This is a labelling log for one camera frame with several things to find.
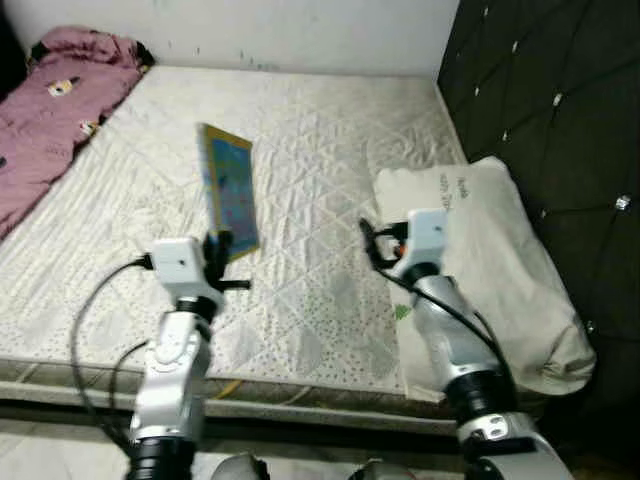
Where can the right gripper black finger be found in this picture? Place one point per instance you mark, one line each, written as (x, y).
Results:
(368, 233)

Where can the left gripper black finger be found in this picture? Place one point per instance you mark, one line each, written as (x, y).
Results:
(221, 250)

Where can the blue yellow children's book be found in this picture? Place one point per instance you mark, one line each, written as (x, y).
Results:
(232, 190)

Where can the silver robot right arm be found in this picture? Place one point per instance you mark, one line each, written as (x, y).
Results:
(450, 340)

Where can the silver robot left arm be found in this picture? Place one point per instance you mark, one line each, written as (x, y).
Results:
(170, 380)

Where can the grey quilted mattress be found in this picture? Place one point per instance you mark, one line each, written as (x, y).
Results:
(320, 150)

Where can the cream white pillow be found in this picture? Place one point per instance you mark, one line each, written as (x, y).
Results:
(510, 270)

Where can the silver robot left leg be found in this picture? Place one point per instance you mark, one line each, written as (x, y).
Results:
(240, 467)

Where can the silver robot leg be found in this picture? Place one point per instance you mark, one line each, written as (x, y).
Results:
(240, 467)
(380, 470)

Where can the purple cartoon mouse blanket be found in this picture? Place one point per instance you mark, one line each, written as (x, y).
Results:
(50, 120)

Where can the silver robot right leg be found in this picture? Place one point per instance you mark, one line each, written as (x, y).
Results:
(380, 470)

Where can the black tufted headboard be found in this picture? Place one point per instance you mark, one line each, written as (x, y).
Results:
(560, 100)

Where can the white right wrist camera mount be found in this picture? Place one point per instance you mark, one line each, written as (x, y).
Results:
(425, 235)

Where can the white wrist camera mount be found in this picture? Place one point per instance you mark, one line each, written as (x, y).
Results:
(180, 265)
(425, 235)

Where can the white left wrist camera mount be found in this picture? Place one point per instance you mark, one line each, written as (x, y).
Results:
(180, 265)

